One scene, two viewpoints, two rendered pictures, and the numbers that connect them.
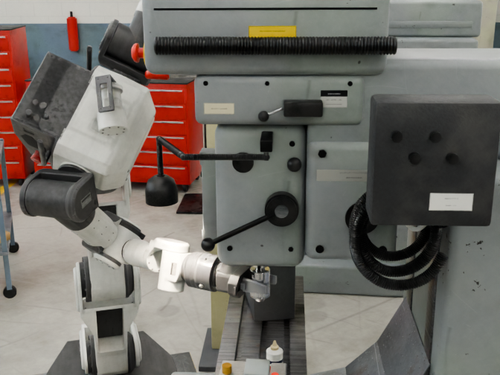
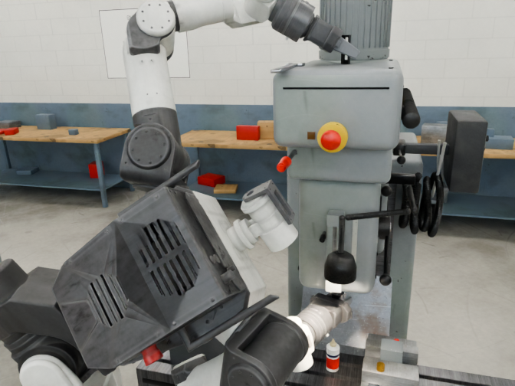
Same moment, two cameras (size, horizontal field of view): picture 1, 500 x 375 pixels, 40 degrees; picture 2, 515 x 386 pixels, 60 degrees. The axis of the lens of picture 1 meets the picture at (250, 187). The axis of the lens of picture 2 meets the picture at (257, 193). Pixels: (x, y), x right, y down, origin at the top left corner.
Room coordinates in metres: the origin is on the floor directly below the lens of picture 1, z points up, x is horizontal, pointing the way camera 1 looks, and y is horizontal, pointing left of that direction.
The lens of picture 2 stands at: (1.42, 1.10, 1.95)
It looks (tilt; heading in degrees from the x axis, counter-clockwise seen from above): 19 degrees down; 283
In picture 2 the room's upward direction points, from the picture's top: 2 degrees counter-clockwise
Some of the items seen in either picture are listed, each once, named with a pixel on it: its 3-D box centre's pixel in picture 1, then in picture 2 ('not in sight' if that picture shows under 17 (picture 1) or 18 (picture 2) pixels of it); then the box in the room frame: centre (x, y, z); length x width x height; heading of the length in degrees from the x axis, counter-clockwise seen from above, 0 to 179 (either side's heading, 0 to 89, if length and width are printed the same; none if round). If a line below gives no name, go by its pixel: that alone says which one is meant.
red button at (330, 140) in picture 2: (139, 53); (331, 139); (1.47, 0.23, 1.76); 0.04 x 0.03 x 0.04; 177
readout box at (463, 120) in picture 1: (431, 161); (464, 149); (1.10, -0.30, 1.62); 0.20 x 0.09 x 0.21; 87
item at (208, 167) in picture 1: (210, 195); (335, 251); (1.46, 0.09, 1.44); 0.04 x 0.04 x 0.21; 87
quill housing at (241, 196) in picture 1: (262, 185); (340, 224); (1.45, -0.03, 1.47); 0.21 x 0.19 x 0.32; 177
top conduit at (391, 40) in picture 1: (274, 45); (405, 104); (1.31, -0.05, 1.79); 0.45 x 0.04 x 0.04; 87
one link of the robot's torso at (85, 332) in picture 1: (109, 346); not in sight; (2.12, 0.49, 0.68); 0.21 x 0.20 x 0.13; 15
